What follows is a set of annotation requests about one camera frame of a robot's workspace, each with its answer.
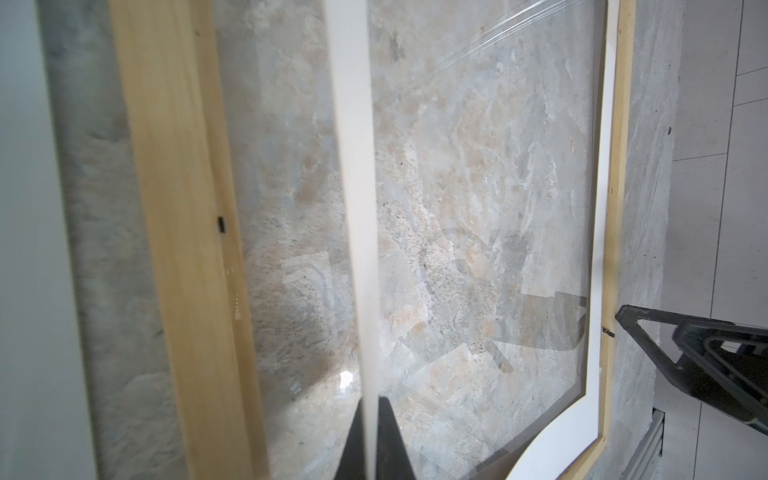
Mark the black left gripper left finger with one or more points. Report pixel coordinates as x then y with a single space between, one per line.
352 462

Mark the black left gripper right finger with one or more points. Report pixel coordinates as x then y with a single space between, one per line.
392 461

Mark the clear acrylic sheet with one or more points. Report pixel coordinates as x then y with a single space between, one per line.
484 125

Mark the landscape photo print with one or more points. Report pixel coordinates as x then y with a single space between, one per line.
46 428

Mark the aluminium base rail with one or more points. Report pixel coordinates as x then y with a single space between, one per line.
645 460

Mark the light wooden picture frame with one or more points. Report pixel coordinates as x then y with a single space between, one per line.
169 72

